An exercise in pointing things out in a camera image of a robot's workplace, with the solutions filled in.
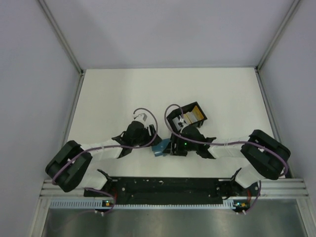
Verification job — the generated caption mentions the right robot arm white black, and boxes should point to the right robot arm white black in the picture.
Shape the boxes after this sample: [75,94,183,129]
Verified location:
[171,125,291,196]

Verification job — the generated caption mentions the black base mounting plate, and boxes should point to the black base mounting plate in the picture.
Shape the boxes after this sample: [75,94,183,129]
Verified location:
[83,175,262,205]

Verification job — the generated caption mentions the right aluminium frame post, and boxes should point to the right aluminium frame post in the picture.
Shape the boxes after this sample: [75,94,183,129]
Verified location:
[255,0,302,72]

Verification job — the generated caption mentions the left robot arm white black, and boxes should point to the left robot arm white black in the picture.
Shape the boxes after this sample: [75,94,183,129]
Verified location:
[45,121,162,196]

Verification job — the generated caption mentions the white slotted cable duct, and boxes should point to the white slotted cable duct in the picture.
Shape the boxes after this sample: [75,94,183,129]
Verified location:
[50,199,236,210]

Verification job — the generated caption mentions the black card tray box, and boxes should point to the black card tray box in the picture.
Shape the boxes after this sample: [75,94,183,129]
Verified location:
[166,102,207,132]

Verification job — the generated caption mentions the blue leather card holder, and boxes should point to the blue leather card holder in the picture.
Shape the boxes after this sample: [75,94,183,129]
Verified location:
[152,139,170,157]

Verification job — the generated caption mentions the aluminium front rail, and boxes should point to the aluminium front rail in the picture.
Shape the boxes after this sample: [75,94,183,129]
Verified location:
[39,179,310,198]

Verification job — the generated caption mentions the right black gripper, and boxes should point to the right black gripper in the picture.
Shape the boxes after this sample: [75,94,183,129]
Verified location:
[163,132,198,156]

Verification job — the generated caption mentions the left aluminium frame post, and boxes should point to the left aluminium frame post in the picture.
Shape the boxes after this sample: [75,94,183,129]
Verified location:
[36,0,84,75]

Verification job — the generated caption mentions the aluminium frame post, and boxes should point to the aluminium frame post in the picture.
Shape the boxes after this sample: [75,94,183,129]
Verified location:
[36,0,84,75]
[255,0,302,72]

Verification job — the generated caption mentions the gold credit card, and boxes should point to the gold credit card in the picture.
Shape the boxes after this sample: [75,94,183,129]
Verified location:
[188,106,204,123]

